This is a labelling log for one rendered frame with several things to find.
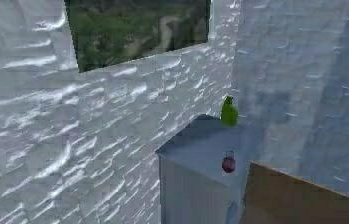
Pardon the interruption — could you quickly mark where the brown wooden furniture panel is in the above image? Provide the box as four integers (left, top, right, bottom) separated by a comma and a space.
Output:
239, 161, 349, 224

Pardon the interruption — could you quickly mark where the grey blue cabinet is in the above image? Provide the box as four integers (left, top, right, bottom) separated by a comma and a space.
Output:
155, 113, 266, 224

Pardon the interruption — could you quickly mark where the window with green view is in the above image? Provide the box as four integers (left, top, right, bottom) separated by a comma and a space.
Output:
63, 0, 212, 74

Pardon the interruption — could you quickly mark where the green spray bottle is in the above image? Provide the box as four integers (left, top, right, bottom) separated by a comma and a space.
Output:
220, 95, 239, 128

